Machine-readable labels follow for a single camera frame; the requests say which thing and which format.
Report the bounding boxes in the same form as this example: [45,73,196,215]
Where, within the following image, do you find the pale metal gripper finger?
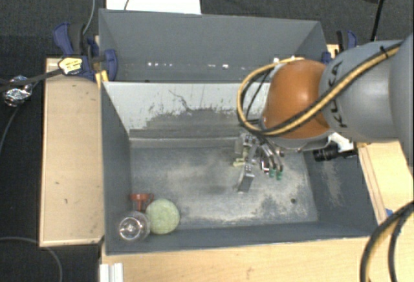
[232,137,248,168]
[236,162,257,194]

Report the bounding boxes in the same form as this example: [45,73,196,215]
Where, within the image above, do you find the grey metal bin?
[98,8,380,255]

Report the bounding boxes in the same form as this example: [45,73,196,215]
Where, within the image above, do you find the pale green ball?
[145,198,180,236]

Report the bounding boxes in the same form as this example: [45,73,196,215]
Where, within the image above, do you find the clear glass cup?
[116,211,151,242]

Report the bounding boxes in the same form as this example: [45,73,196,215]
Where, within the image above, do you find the pale wood flat board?
[38,57,106,248]

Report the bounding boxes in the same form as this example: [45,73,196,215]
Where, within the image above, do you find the black cylinder on white bracket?
[312,133,358,164]

